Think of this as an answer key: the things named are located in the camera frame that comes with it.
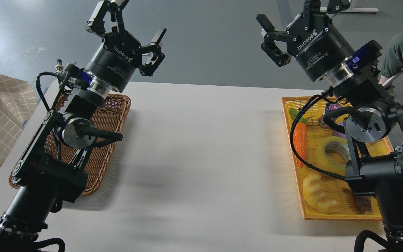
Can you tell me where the orange toy carrot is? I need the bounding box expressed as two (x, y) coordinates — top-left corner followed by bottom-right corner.
(289, 107), (313, 168)

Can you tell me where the yellow toy croissant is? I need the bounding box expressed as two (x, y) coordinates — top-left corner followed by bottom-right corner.
(301, 172), (341, 214)

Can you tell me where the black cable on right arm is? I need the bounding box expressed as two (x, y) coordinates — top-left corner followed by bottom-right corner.
(290, 92), (349, 182)

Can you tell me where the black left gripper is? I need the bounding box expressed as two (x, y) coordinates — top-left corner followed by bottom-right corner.
(85, 0), (167, 92)

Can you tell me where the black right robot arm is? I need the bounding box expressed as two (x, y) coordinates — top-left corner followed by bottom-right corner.
(256, 0), (403, 252)

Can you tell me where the yellow tape roll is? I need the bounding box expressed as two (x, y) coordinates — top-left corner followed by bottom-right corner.
(312, 136), (351, 176)

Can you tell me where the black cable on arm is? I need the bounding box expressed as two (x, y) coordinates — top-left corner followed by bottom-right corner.
(35, 71), (65, 112)
(290, 92), (349, 182)

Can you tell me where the white stand base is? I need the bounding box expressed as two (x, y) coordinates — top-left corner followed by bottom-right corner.
(320, 0), (379, 14)

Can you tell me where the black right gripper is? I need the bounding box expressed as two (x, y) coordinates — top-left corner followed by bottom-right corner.
(256, 0), (356, 83)

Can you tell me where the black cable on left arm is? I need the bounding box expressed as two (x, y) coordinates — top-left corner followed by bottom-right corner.
(35, 71), (65, 112)

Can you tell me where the yellow plastic basket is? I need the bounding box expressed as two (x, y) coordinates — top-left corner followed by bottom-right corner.
(293, 100), (382, 221)

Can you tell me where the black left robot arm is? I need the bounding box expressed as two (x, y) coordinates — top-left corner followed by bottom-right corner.
(0, 0), (166, 252)

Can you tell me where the brown toy animal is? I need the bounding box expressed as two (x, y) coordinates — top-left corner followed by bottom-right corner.
(342, 188), (372, 214)

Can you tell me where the purple foam block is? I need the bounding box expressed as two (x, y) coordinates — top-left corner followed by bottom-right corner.
(332, 121), (347, 139)

